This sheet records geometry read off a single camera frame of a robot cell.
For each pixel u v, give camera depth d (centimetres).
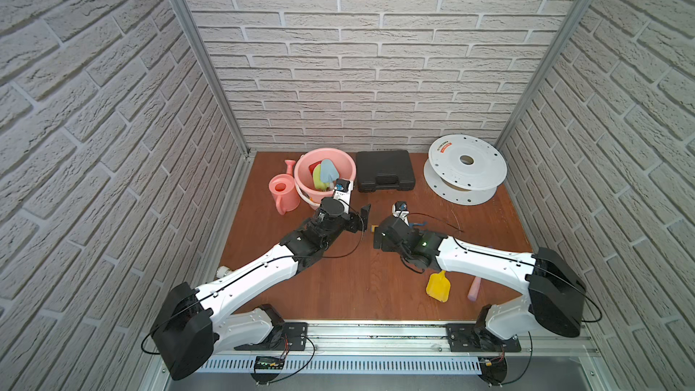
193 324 39
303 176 95
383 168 121
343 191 65
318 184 97
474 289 81
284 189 92
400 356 70
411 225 94
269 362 71
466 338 74
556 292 42
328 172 99
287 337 73
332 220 58
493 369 71
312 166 98
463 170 101
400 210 73
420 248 60
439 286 83
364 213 69
